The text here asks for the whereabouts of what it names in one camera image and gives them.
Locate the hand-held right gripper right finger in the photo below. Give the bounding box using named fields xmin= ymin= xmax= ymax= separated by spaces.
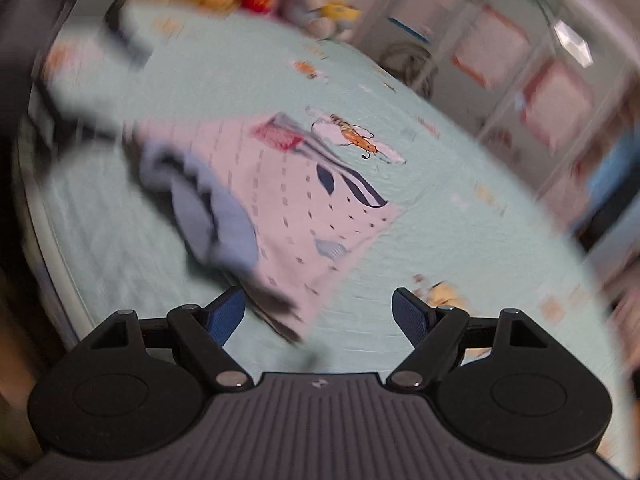
xmin=386 ymin=287 xmax=556 ymax=390

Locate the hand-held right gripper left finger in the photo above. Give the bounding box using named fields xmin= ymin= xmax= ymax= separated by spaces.
xmin=82 ymin=287 xmax=253 ymax=392

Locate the white diamond-print shirt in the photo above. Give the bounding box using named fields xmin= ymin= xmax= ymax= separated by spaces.
xmin=122 ymin=111 xmax=407 ymax=345

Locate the bee-print quilted bedspread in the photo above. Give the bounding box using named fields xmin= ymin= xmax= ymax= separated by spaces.
xmin=15 ymin=0 xmax=626 ymax=376

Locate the pink-framed poster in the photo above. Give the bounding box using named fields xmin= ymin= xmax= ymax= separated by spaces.
xmin=522 ymin=62 xmax=596 ymax=147

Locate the orange-framed poster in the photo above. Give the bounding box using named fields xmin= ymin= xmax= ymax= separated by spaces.
xmin=452 ymin=7 xmax=531 ymax=89

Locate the blue-framed poster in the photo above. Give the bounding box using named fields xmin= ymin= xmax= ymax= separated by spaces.
xmin=387 ymin=0 xmax=437 ymax=44

